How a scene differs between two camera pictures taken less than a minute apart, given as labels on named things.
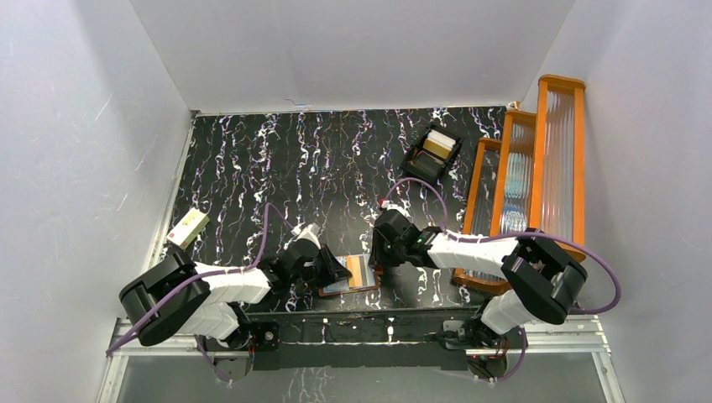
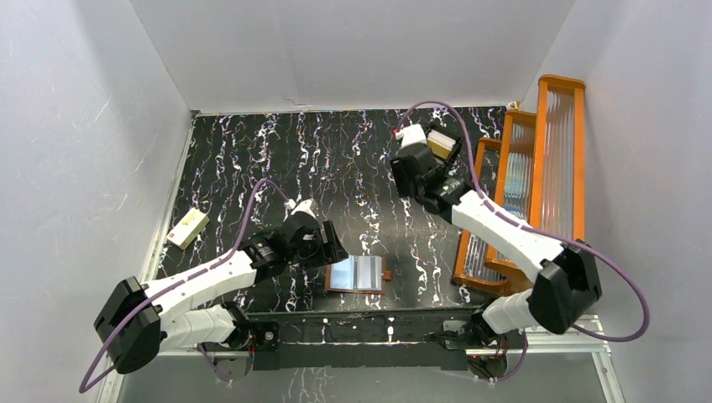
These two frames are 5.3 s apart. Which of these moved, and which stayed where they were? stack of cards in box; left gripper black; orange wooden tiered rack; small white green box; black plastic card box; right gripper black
Moved: left gripper black; right gripper black
Stayed: black plastic card box; stack of cards in box; small white green box; orange wooden tiered rack
